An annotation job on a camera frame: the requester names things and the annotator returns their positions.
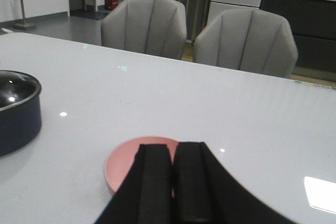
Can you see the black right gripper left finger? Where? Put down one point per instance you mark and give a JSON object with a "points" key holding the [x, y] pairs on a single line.
{"points": [[145, 195]]}

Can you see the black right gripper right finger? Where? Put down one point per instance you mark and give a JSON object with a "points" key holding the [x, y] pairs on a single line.
{"points": [[205, 192]]}

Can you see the pink bowl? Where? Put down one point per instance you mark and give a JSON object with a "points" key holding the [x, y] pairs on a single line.
{"points": [[120, 159]]}

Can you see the glass lid with blue knob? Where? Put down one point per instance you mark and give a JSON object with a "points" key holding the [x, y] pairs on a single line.
{"points": [[17, 88]]}

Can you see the dark blue saucepan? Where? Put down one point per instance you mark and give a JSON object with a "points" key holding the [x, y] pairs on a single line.
{"points": [[20, 125]]}

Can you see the right grey upholstered chair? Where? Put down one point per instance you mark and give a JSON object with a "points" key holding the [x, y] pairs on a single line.
{"points": [[251, 40]]}

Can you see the grey upholstered chair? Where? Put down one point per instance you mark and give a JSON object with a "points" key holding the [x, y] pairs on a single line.
{"points": [[251, 40], [152, 27]]}

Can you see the left grey upholstered chair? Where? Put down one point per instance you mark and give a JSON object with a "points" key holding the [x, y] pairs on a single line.
{"points": [[152, 27]]}

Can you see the dark grey counter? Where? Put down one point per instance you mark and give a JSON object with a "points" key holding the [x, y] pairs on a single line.
{"points": [[313, 26]]}

